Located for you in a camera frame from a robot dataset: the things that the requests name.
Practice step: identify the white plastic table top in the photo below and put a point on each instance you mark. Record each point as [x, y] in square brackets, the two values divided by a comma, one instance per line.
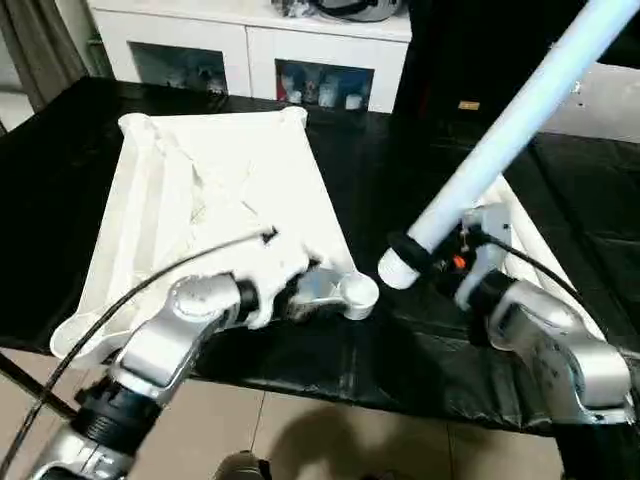
[220, 190]

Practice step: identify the white plastic table leg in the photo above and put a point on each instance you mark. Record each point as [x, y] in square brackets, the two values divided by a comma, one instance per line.
[505, 205]
[510, 130]
[540, 260]

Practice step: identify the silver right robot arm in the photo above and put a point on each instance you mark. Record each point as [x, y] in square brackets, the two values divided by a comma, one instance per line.
[560, 350]

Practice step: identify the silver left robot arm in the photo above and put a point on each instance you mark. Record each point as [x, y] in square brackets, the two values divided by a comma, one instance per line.
[140, 370]

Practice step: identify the small yellow tag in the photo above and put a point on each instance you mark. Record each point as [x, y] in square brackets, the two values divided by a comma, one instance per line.
[468, 104]

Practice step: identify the grey cushion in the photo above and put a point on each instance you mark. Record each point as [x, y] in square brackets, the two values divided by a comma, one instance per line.
[605, 105]

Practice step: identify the dark items on cabinet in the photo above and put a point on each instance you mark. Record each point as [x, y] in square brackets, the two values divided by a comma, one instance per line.
[340, 8]

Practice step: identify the white glass-door cabinet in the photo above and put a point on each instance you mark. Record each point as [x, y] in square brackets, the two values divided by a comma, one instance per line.
[230, 50]

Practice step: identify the black table mat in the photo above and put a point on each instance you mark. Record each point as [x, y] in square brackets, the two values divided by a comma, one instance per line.
[60, 180]

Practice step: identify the grey curtain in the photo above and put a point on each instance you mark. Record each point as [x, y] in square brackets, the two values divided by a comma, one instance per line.
[40, 50]

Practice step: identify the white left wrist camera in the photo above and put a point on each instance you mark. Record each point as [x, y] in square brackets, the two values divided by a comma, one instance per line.
[275, 275]

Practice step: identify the black metal frame leg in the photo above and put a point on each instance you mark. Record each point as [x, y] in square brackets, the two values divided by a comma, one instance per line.
[35, 385]

